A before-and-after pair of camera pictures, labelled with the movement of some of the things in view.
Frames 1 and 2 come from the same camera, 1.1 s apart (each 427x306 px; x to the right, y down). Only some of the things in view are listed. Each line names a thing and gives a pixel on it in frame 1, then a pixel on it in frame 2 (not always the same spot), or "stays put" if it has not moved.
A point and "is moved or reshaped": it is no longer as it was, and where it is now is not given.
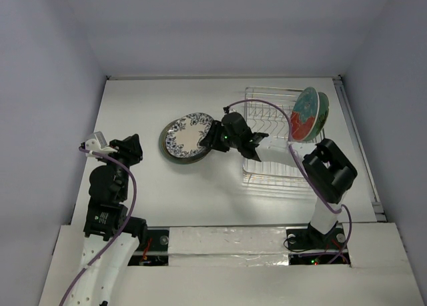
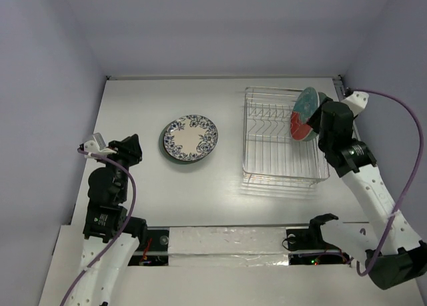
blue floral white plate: (179, 141) is moved or reshaped
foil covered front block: (227, 247) stays put
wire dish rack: (268, 111) stays put
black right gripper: (213, 137) → (320, 113)
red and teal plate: (304, 113) stays put
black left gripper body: (125, 154) stays put
